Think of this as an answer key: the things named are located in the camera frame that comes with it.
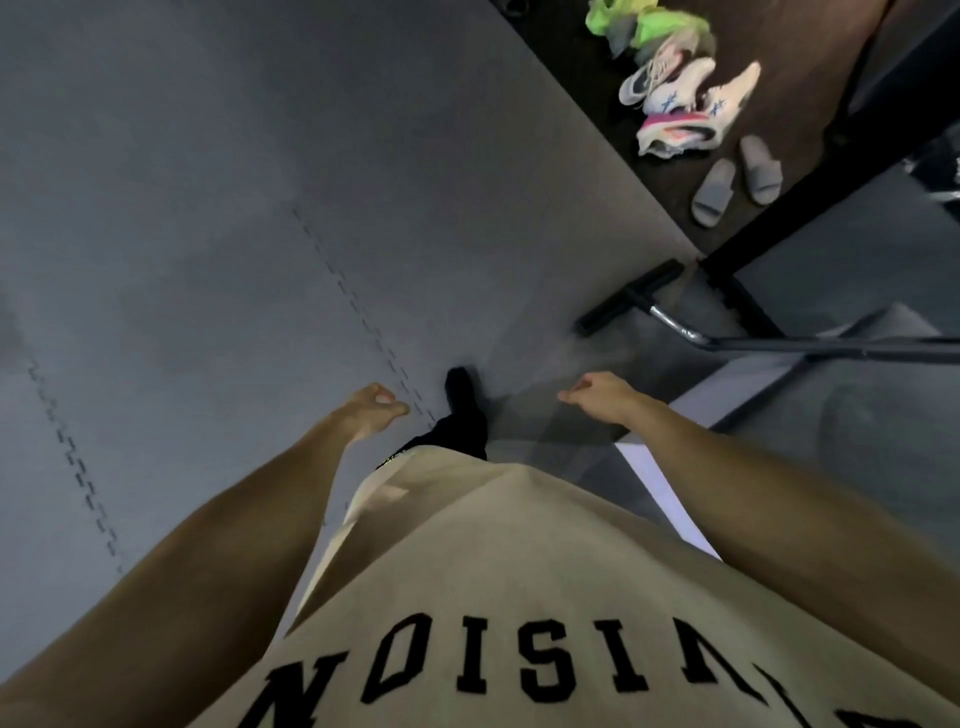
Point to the person's left forearm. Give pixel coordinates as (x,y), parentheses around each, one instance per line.
(187,570)

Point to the black metal frame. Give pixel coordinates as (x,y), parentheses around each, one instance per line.
(840,169)

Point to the black vacuum floor head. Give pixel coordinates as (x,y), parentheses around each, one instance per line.
(626,298)

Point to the white sneaker with blue mark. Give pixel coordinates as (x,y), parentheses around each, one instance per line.
(679,86)
(731,94)

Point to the white and grey sneaker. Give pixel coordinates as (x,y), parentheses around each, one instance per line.
(651,73)

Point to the metal vacuum tube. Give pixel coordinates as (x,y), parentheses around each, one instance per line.
(825,346)

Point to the grey slide sandal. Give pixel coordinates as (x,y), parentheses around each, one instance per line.
(762,169)
(713,193)

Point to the black shoe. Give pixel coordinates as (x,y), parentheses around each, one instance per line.
(463,394)

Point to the grey padded bench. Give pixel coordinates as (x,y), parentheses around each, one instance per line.
(885,435)

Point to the black trousers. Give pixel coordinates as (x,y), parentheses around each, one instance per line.
(457,441)

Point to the neon green sneaker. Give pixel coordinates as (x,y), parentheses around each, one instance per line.
(615,13)
(671,28)

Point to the person's right fingers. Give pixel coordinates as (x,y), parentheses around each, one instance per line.
(576,391)

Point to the person's right forearm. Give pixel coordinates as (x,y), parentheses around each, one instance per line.
(795,525)

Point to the person's left fingers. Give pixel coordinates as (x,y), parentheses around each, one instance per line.
(391,407)

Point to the beige t-shirt with black letters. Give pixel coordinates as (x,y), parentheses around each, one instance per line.
(525,570)

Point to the person's left hand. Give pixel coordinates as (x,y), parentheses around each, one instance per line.
(371,414)

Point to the person's right hand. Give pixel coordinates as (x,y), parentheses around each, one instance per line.
(611,397)

